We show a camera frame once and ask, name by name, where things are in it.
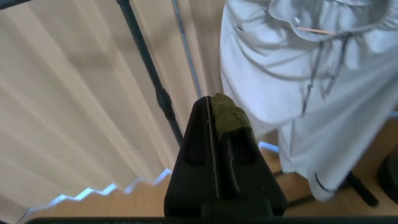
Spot pink clothes hanger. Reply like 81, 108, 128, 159
297, 27, 335, 35

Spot white laundry basket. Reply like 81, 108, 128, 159
377, 152, 398, 196

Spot green garment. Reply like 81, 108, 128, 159
210, 92, 256, 144

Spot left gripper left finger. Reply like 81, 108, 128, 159
164, 95, 222, 217

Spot pale grey shorts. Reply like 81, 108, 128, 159
220, 0, 398, 202

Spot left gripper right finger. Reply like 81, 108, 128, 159
219, 127, 289, 217

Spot black clothes rack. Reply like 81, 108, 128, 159
0, 0, 380, 208

